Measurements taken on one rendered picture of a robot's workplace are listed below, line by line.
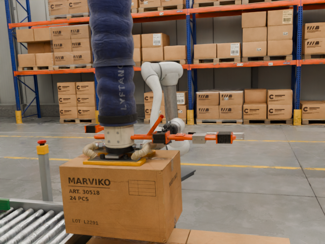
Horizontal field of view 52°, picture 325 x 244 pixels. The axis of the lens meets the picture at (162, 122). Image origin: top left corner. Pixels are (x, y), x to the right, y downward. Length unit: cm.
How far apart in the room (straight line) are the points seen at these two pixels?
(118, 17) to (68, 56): 835
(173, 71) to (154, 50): 667
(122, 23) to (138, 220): 104
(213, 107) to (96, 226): 721
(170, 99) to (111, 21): 97
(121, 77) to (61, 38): 849
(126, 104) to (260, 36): 725
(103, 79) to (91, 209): 72
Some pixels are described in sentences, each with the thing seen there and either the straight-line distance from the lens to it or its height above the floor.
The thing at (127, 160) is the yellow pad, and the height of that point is 109.
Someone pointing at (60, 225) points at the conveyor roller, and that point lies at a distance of 248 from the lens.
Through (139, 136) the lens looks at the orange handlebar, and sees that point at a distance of 186.
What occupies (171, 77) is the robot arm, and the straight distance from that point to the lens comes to 252.
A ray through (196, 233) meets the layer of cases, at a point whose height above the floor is 54.
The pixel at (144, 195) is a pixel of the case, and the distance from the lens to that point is 177.
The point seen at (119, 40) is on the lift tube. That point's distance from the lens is 180.
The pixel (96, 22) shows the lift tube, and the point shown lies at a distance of 183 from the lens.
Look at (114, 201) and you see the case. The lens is 185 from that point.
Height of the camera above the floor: 159
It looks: 10 degrees down
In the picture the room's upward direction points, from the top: 2 degrees counter-clockwise
